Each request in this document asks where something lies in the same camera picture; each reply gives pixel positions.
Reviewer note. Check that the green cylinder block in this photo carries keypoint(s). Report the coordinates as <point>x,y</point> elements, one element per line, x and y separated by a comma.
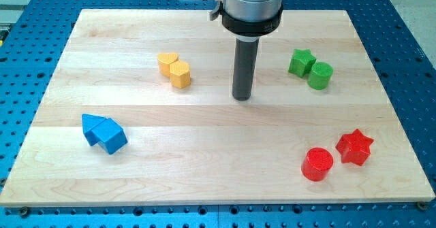
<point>320,75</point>

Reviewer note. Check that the red star block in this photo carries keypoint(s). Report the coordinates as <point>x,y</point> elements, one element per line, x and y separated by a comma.
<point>354,147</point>

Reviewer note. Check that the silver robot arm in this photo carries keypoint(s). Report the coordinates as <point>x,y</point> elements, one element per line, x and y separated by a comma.
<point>248,20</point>

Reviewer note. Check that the yellow pentagon block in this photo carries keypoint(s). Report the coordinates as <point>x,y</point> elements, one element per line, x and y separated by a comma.
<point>180,74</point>

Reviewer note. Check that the red cylinder block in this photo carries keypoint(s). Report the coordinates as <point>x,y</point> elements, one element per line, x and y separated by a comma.
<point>317,163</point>

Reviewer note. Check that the wooden board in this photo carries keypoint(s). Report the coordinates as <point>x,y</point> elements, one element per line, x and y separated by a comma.
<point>198,145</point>

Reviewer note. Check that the yellow heart block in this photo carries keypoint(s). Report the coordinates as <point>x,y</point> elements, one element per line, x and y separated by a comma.
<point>165,59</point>

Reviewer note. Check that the green star block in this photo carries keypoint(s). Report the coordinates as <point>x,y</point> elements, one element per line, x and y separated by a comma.
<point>301,62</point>

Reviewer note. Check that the blue cube block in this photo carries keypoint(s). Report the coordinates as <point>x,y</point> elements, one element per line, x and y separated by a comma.
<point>109,135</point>

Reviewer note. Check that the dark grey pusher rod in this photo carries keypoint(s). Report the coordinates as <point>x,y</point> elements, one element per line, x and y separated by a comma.
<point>244,67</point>

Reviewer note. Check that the blue triangle block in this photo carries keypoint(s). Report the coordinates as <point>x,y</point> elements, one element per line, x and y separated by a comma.
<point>89,122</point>

